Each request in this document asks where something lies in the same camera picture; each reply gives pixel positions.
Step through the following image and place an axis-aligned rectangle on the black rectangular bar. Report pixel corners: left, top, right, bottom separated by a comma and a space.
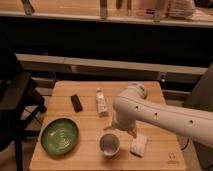
71, 95, 83, 112

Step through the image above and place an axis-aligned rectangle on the black cable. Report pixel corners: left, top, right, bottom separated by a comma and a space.
179, 137, 190, 151

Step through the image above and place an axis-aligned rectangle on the white ceramic cup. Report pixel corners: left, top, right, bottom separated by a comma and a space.
99, 133, 120, 158

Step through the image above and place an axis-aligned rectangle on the white sponge block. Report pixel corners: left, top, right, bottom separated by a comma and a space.
130, 134, 147, 157

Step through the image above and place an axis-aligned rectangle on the wooden table board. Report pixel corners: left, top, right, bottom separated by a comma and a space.
30, 81, 186, 171

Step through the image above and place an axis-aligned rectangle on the white tube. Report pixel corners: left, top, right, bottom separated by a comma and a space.
96, 88, 108, 117

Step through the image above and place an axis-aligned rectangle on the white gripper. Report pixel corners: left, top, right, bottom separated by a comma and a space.
103, 117, 137, 138

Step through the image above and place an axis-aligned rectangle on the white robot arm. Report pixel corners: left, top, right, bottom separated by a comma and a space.
105, 82, 213, 148

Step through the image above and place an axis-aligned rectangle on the black chair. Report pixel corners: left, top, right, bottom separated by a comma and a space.
0, 50, 47, 171

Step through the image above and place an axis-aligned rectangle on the green ceramic bowl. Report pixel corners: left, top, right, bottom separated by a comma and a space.
41, 118, 79, 156

